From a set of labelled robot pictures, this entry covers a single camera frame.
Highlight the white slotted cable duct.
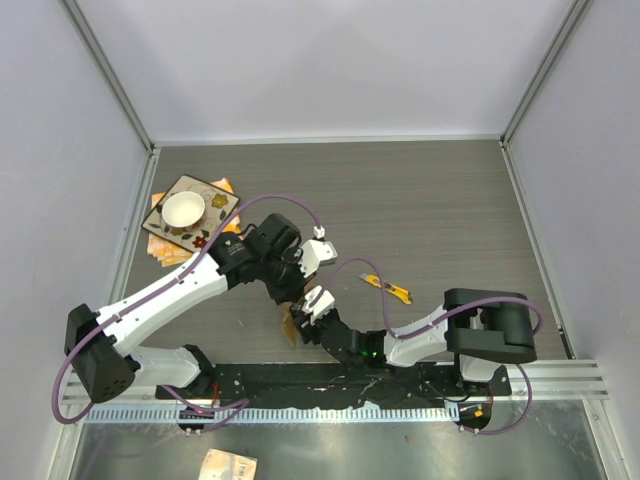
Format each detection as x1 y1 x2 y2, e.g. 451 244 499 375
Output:
85 403 459 427

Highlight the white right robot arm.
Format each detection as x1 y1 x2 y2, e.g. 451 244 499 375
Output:
289 286 544 396

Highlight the aluminium frame rail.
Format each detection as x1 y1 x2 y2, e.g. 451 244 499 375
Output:
60 359 609 405

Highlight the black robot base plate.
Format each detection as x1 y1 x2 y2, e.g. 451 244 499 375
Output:
173 362 512 410

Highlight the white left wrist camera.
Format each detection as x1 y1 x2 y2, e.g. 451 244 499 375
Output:
298 226 338 278

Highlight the floral square plate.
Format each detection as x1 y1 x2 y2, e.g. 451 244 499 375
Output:
141 174 240 266

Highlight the white floral bowl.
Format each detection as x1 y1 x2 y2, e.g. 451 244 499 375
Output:
161 191 206 235

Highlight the pink paper packet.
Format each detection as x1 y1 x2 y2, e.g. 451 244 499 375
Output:
198 449 257 480

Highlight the brown cardboard express box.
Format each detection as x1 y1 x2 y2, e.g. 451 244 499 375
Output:
279 302 298 348

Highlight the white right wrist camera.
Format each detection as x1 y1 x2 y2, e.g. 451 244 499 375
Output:
302 285 335 325

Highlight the yellow utility knife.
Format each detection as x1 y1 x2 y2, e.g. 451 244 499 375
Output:
359 273 413 305

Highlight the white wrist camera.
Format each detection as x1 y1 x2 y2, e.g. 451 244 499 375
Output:
298 226 338 278
302 285 335 325

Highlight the orange checkered cloth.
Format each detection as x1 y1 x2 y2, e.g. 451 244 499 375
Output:
142 174 240 267

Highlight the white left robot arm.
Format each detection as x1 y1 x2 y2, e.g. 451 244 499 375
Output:
64 213 306 404

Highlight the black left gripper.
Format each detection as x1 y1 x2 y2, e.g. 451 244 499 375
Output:
259 247 317 306

